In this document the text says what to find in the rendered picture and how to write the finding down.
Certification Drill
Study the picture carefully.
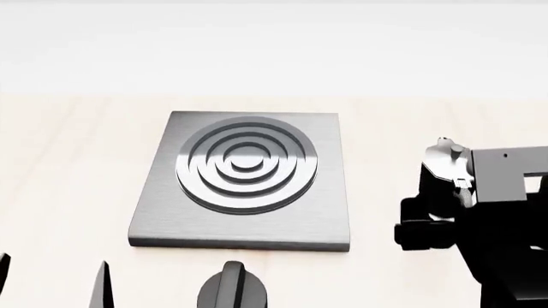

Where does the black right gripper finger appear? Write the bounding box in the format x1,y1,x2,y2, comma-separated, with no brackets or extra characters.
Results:
393,220,459,252
400,195,430,226

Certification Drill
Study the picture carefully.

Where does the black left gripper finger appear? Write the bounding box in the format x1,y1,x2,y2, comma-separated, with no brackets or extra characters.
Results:
88,259,116,308
0,252,11,288

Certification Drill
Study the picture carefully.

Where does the silver moka pot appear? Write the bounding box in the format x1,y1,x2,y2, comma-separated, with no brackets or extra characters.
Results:
419,136,477,222

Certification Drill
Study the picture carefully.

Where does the gray metal stove plate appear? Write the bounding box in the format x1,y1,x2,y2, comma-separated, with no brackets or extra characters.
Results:
127,110,352,252

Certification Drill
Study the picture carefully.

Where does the black stove knob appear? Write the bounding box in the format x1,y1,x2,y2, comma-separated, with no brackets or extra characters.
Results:
196,259,271,308

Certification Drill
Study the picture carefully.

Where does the gray camera mount block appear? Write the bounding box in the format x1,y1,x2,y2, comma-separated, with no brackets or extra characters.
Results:
469,145,548,204

